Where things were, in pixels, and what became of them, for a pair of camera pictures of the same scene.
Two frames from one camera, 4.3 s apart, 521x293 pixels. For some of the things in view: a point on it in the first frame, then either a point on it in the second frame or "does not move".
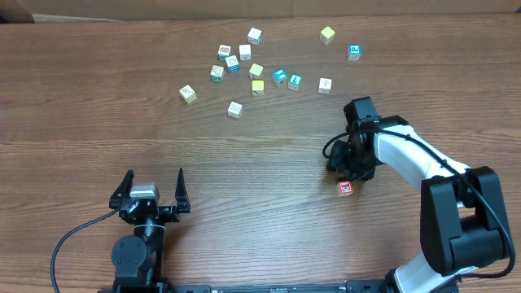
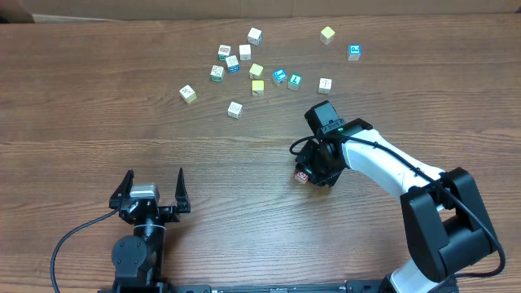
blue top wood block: [279, 76] does not move
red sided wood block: [345, 188] -> [301, 175]
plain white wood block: [245, 52] does not move
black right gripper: [351, 169] -> [308, 163]
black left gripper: [151, 210] does not move
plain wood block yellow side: [188, 94] does not move
